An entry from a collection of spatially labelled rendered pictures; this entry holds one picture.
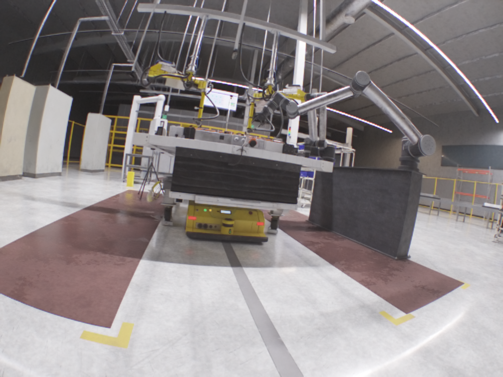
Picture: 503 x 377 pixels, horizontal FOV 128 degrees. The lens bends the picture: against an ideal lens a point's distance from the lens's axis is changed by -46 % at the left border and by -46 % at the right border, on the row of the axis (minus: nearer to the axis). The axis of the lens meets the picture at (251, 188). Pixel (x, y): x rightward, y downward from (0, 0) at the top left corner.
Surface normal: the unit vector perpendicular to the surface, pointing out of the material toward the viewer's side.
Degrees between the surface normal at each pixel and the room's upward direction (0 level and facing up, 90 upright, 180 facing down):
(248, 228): 90
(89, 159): 90
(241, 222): 90
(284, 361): 0
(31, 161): 90
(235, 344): 0
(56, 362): 0
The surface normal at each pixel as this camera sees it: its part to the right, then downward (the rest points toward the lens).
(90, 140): 0.26, 0.10
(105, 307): 0.13, -0.99
